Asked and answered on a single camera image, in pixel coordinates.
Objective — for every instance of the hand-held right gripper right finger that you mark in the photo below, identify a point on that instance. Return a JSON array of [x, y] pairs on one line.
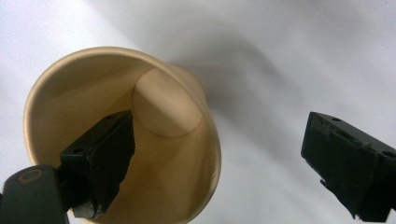
[[345, 161]]

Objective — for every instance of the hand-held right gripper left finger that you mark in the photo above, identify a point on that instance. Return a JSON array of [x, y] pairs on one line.
[[99, 161]]

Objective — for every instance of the tan paper cup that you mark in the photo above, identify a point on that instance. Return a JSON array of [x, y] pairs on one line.
[[174, 161]]

